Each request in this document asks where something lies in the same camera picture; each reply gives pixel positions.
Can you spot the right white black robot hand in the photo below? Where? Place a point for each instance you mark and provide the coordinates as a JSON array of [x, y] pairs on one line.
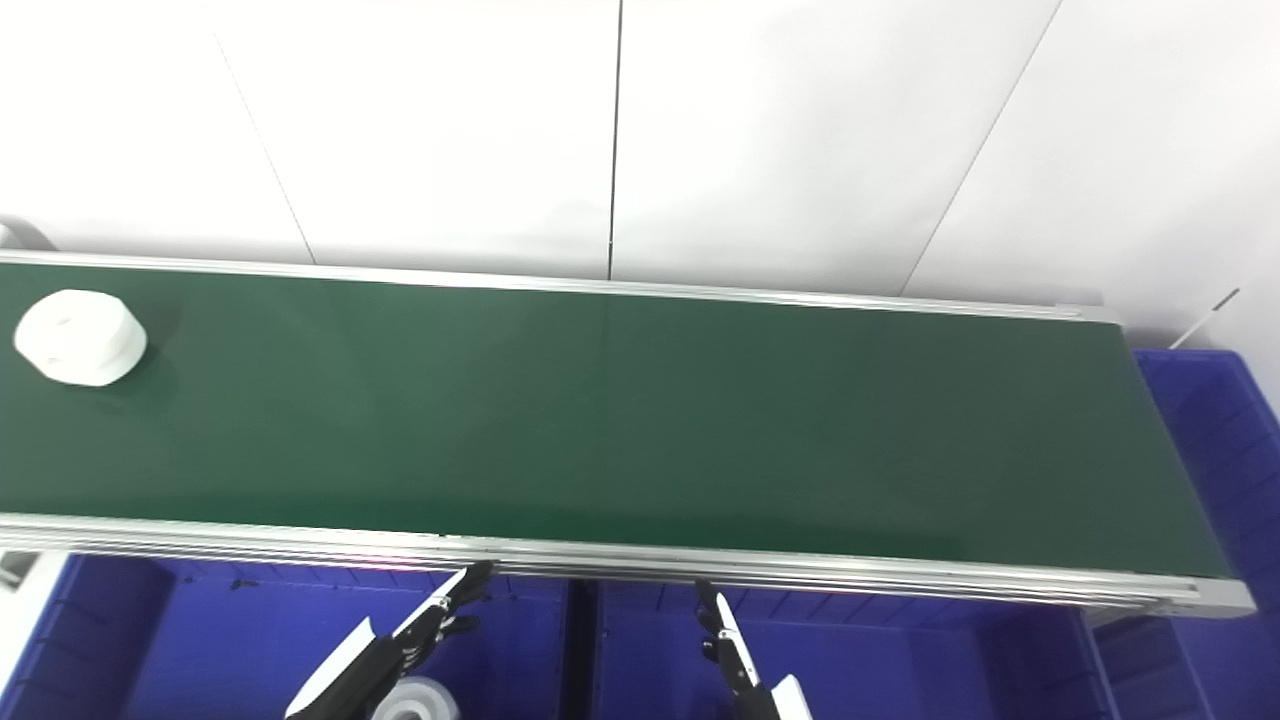
[[740, 660]]

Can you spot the green conveyor belt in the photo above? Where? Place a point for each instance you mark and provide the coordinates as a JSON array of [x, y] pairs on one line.
[[640, 420]]

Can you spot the blue plastic bin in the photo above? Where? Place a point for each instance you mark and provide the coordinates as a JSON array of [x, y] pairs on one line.
[[900, 660], [1230, 450], [220, 650]]

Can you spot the thin grey rod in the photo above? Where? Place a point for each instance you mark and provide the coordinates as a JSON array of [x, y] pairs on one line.
[[1205, 318]]

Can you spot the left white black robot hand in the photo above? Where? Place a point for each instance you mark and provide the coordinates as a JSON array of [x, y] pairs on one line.
[[425, 620]]

